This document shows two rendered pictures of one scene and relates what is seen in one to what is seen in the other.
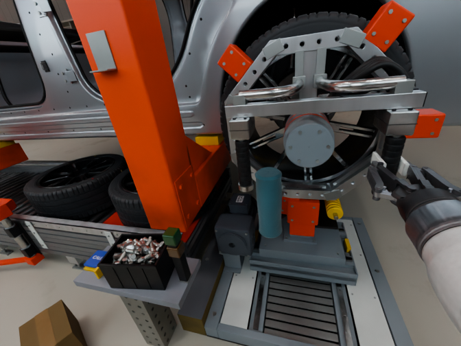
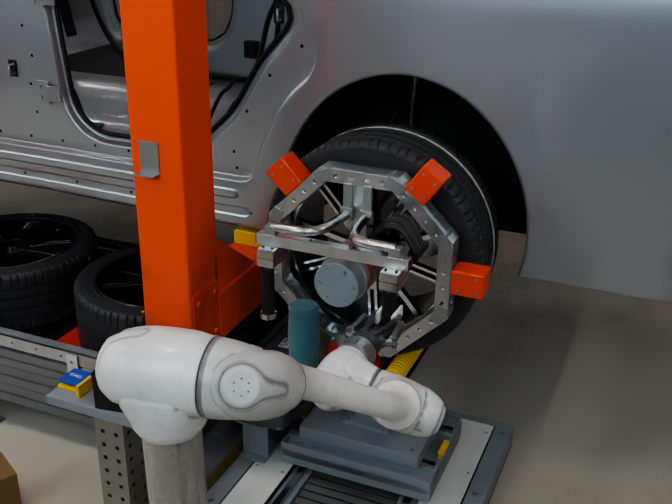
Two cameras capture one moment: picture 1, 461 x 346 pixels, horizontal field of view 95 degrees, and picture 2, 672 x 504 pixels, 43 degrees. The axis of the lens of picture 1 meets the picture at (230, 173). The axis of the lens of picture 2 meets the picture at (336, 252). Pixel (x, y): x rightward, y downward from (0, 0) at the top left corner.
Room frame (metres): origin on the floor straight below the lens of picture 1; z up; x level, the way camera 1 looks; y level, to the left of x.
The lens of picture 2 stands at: (-1.50, -0.36, 1.84)
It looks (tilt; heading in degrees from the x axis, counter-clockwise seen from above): 24 degrees down; 4
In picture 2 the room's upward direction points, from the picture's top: 1 degrees clockwise
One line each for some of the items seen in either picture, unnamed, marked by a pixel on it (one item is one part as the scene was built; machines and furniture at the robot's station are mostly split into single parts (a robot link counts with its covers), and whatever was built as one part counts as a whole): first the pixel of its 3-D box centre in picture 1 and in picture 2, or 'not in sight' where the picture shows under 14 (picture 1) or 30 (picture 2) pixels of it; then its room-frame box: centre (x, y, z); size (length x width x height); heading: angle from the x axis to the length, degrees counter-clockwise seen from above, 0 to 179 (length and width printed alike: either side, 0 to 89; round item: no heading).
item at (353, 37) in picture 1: (306, 128); (360, 260); (0.69, -0.28, 0.85); 0.54 x 0.07 x 0.54; 71
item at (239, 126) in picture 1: (243, 125); (272, 252); (0.55, -0.05, 0.93); 0.09 x 0.05 x 0.05; 161
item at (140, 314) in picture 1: (149, 307); (123, 462); (0.56, 0.41, 0.21); 0.10 x 0.10 x 0.42; 71
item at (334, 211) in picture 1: (331, 196); (406, 357); (0.75, -0.42, 0.51); 0.29 x 0.06 x 0.06; 161
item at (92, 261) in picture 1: (98, 259); (76, 378); (0.60, 0.55, 0.47); 0.07 x 0.07 x 0.02; 71
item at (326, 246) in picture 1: (300, 217); (374, 390); (0.86, -0.33, 0.32); 0.40 x 0.30 x 0.28; 71
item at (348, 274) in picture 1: (299, 244); (373, 439); (0.86, -0.33, 0.13); 0.50 x 0.36 x 0.10; 71
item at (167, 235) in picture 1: (172, 236); not in sight; (0.49, 0.20, 0.64); 0.04 x 0.04 x 0.04; 71
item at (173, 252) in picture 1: (175, 248); not in sight; (0.49, 0.20, 0.59); 0.04 x 0.04 x 0.04; 71
